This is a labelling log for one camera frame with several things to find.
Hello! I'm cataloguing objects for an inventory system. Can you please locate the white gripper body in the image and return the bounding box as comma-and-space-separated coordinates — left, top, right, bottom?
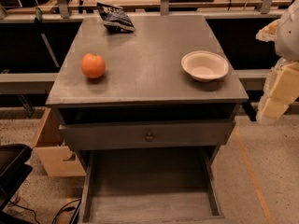
275, 0, 299, 61

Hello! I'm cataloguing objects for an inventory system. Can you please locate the grey middle drawer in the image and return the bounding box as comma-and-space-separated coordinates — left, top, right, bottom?
60, 119, 235, 151

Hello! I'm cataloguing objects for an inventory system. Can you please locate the orange fruit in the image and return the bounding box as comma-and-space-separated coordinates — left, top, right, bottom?
80, 53, 106, 78

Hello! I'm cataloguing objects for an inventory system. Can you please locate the long grey metal rail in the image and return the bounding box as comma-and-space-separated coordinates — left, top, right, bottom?
0, 73, 58, 94

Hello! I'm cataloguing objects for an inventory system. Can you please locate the black floor cable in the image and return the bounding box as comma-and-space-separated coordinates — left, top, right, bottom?
8, 198, 82, 224

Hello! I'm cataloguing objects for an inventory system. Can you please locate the grey open bottom drawer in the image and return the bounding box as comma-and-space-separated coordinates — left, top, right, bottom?
78, 147, 237, 224

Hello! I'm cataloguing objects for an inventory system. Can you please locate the blue chip bag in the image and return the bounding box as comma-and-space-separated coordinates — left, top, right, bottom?
97, 2, 135, 33

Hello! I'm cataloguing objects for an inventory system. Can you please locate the white paper bowl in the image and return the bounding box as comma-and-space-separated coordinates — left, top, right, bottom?
181, 50, 229, 82

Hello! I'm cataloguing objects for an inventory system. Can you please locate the light wooden box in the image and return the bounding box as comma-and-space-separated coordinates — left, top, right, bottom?
31, 108, 86, 177

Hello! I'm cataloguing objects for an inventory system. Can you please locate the black bin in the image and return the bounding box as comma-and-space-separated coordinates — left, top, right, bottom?
0, 144, 33, 210

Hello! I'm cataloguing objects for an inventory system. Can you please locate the round metal drawer knob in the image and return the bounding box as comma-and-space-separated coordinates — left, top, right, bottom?
145, 133, 154, 142

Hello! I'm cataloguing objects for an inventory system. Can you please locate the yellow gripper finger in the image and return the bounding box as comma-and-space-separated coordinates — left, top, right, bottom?
255, 19, 280, 42
256, 58, 299, 125

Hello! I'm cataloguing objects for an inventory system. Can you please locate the grey wooden drawer cabinet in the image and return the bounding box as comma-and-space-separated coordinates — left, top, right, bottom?
45, 14, 249, 224

